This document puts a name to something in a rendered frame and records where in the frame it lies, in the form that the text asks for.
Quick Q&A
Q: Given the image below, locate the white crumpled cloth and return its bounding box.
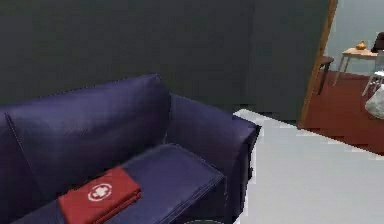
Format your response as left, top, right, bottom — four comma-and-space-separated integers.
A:
364, 84, 384, 120

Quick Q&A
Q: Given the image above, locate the dark blue sofa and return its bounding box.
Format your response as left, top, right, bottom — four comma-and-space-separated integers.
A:
0, 73, 262, 224

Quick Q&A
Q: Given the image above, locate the light wooden table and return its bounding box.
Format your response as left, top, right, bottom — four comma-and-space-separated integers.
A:
332, 47, 380, 87

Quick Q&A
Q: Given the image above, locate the dark brown stool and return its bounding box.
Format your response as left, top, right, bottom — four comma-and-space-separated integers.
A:
316, 55, 335, 96

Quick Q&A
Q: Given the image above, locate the white chair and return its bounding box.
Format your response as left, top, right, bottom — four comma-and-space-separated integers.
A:
361, 49, 384, 98

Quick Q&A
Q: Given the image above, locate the red first-aid kit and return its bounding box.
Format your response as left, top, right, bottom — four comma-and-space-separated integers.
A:
57, 166, 142, 224

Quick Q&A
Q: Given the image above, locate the wooden door frame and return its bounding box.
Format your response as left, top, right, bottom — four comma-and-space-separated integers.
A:
298, 0, 339, 125

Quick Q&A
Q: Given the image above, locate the dark maroon object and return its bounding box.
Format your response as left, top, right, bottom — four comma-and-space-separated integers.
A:
370, 31, 384, 54

